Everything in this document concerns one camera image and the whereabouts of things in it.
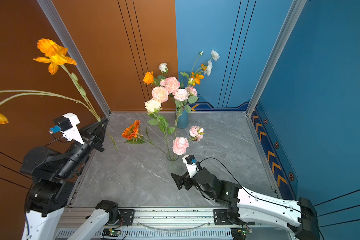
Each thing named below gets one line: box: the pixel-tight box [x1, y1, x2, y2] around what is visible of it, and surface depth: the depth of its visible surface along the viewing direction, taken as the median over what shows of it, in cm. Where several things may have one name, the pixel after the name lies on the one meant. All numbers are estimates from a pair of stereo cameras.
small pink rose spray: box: [172, 86, 199, 139], surface depth 70 cm
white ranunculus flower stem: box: [187, 50, 220, 88], surface depth 89 cm
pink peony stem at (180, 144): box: [172, 125, 205, 161], surface depth 65 cm
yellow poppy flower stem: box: [0, 39, 102, 125], surface depth 35 cm
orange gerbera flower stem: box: [121, 120, 173, 162], surface depth 61 cm
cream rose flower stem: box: [144, 98, 176, 161], surface depth 70 cm
